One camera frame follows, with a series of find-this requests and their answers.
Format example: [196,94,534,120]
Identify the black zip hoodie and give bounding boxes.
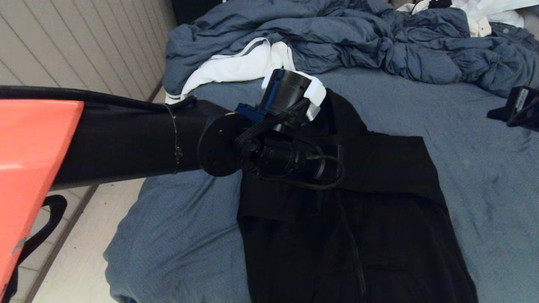
[237,86,478,303]

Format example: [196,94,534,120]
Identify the white crumpled clothes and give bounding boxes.
[396,0,539,37]

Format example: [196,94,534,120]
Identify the blue denim shirt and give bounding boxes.
[488,22,539,55]

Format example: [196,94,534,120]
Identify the white blanket with grey stripe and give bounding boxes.
[165,38,296,105]

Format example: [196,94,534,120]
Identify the blue bed sheet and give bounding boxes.
[104,69,539,303]

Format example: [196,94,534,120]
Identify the crumpled blue duvet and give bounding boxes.
[162,0,539,98]

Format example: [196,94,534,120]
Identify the small black garment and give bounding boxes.
[415,0,452,9]

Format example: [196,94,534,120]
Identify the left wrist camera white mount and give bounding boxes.
[261,71,327,122]

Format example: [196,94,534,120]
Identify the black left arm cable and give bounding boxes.
[0,85,198,113]

